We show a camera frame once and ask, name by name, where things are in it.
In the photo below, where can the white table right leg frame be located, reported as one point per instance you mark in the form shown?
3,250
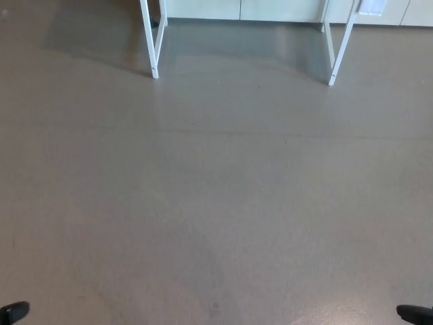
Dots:
342,50

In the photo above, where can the black shoe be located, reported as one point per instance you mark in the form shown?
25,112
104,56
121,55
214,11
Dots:
15,311
416,315

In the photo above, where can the white table left leg frame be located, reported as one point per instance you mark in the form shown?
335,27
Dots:
148,40

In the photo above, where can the white table leg frame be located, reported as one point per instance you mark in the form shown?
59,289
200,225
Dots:
148,40
342,50

